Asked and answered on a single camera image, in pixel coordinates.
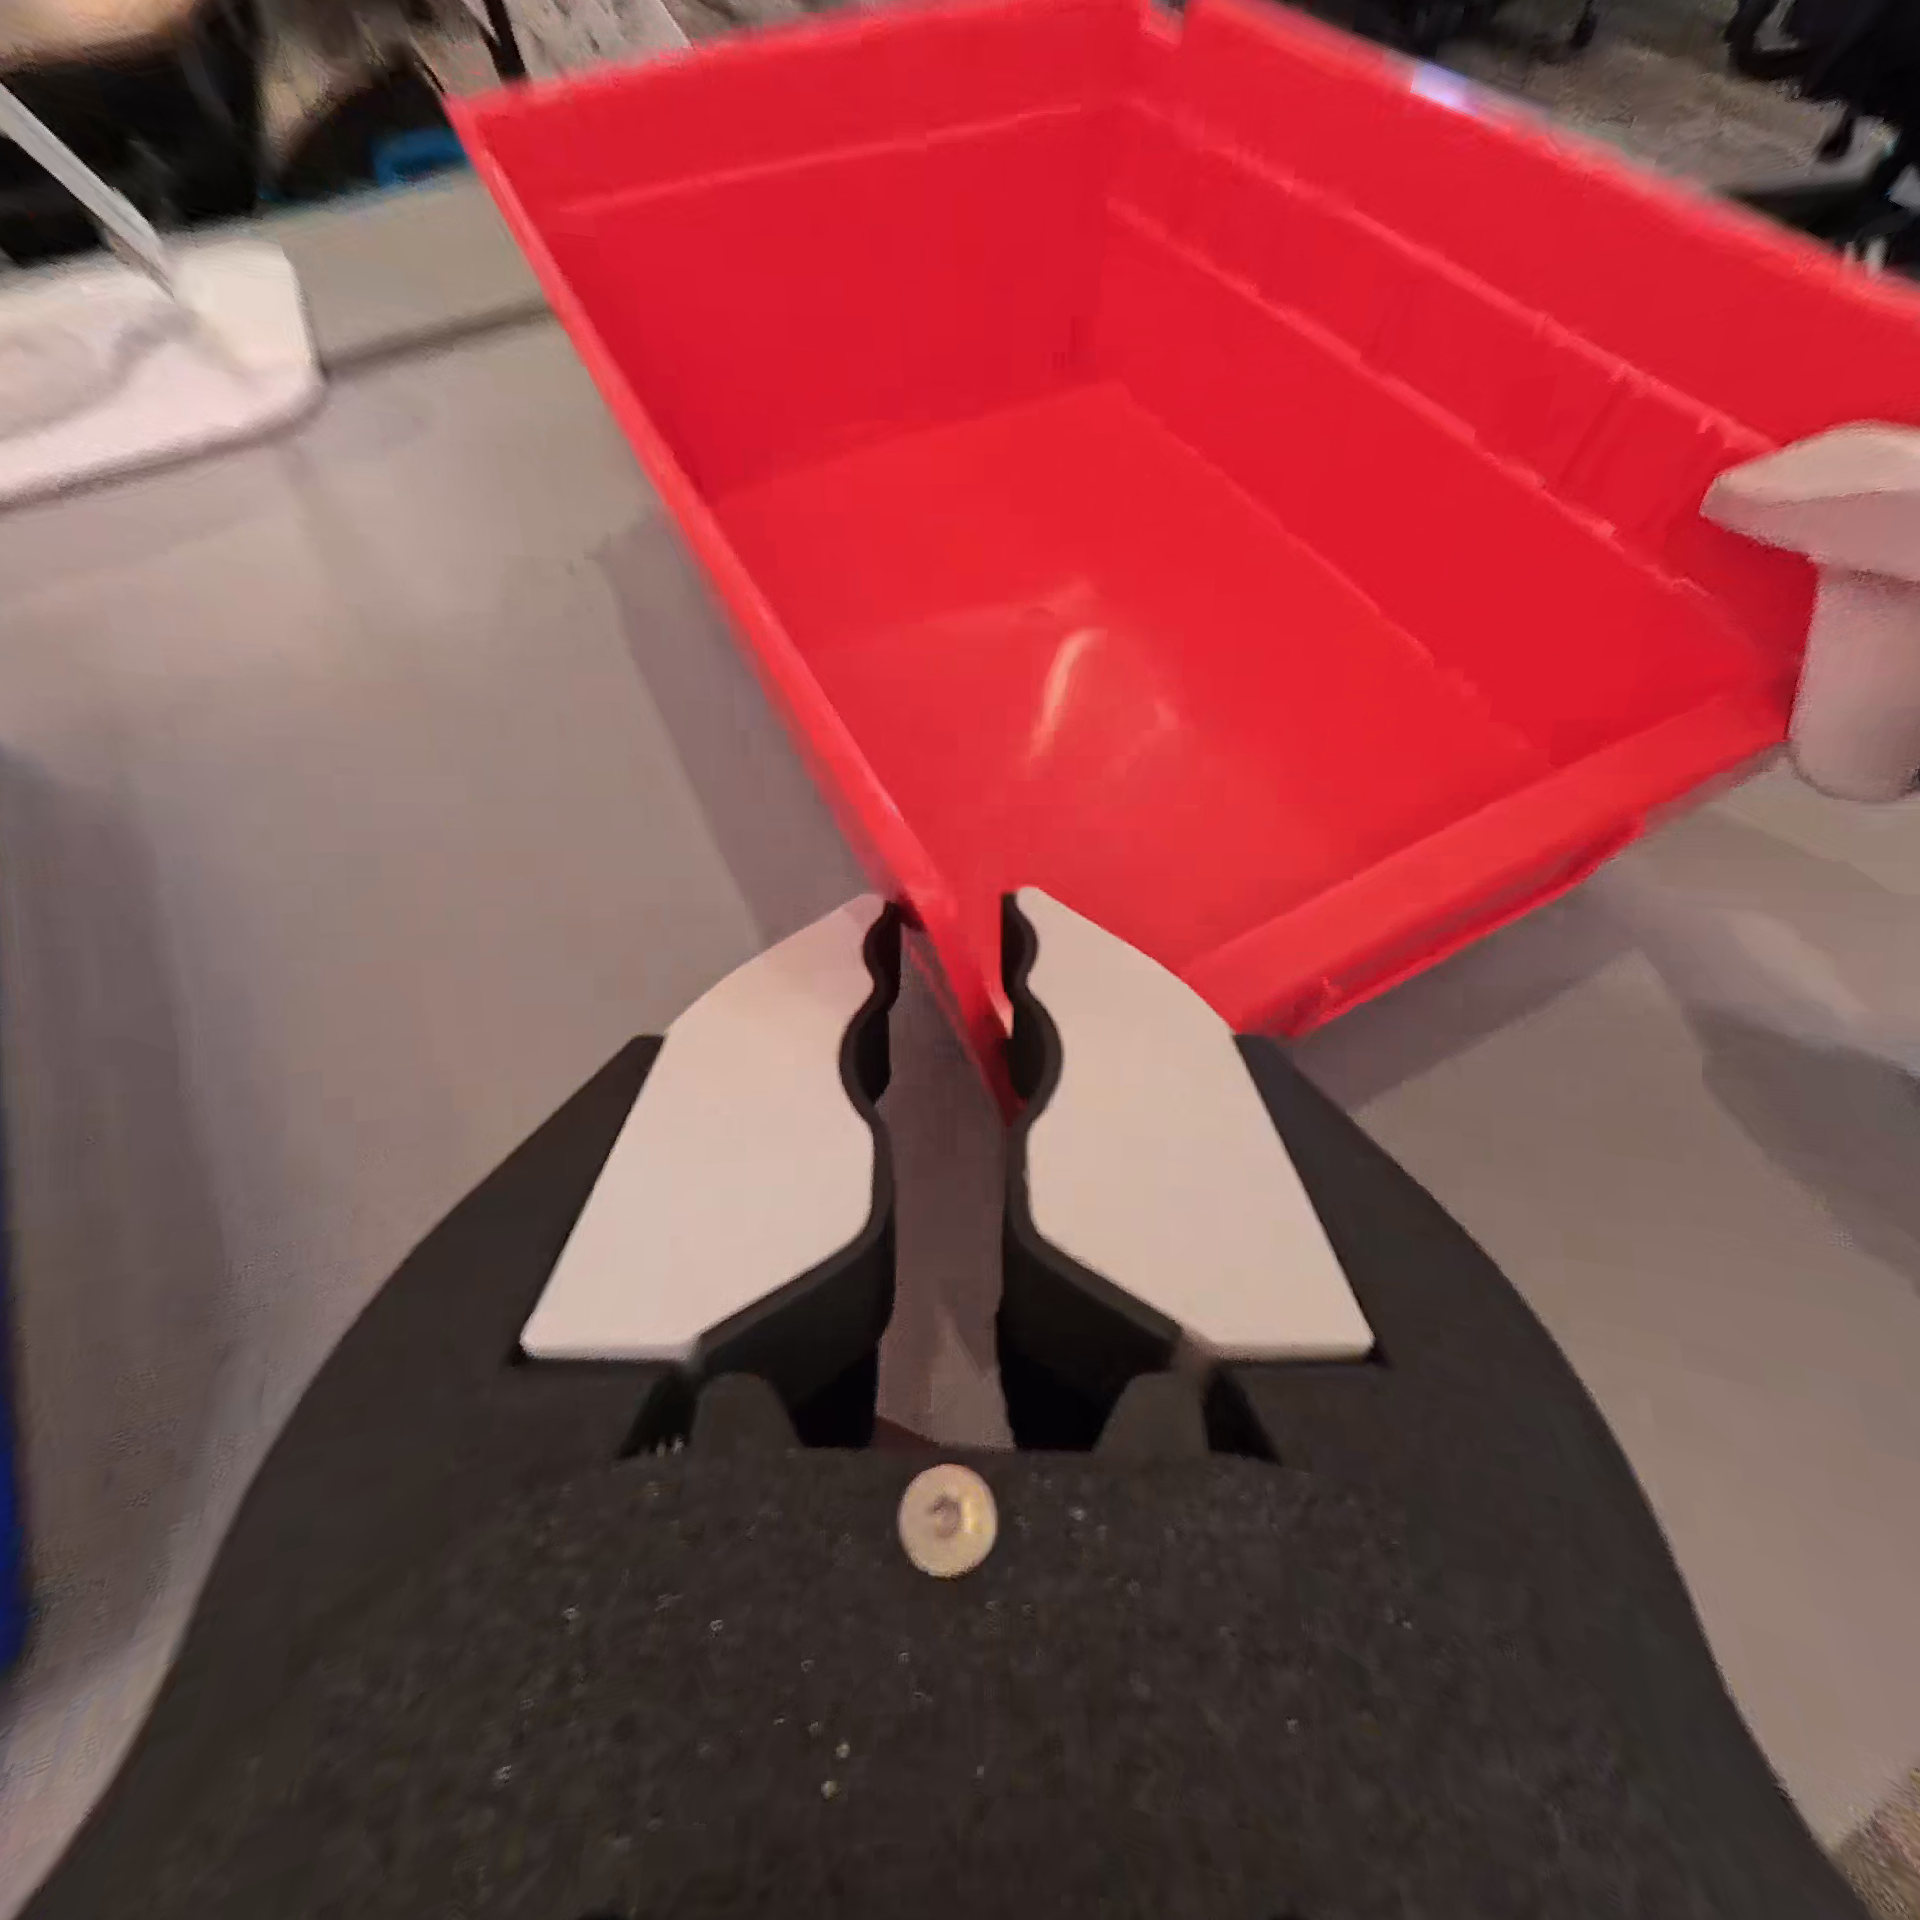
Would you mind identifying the grey desk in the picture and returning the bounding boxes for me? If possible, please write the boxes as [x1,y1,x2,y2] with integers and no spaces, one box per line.
[0,165,1920,1861]

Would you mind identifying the blue plastic bin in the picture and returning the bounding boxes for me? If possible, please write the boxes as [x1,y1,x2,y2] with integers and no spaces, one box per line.
[0,1186,43,1681]

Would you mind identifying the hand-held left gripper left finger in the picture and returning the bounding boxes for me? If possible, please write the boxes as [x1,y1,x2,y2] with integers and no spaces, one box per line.
[521,900,906,1418]

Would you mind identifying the white board stand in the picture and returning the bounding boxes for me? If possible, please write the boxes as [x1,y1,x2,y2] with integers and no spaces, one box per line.
[0,83,330,510]

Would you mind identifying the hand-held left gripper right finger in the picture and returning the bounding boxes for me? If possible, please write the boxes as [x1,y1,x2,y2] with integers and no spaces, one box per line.
[991,887,1381,1418]

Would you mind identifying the red plastic bin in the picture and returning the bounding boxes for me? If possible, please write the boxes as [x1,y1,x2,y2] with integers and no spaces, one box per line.
[448,0,1920,1099]

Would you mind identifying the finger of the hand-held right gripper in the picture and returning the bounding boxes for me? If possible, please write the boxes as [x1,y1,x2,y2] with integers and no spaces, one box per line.
[1699,424,1920,805]

